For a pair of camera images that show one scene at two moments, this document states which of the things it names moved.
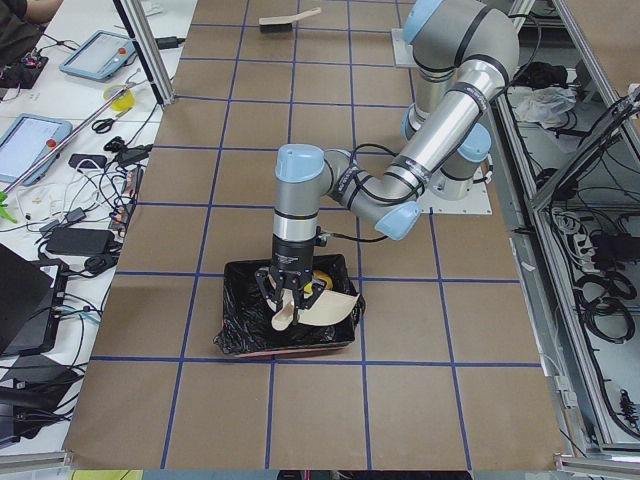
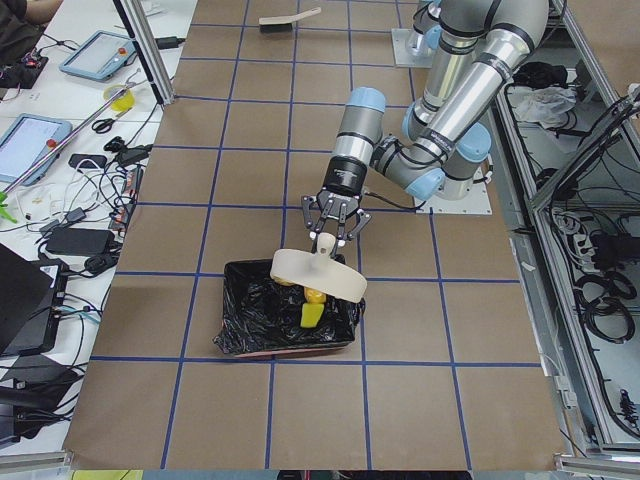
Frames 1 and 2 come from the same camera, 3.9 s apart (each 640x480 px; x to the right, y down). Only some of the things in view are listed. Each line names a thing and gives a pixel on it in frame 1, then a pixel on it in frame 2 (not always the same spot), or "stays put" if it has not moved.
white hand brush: [285, 23] stays put
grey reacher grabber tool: [5, 207] stays put
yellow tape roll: [124, 104] stays put
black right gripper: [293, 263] to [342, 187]
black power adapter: [169, 42] stays put
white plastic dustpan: [328, 308] to [317, 272]
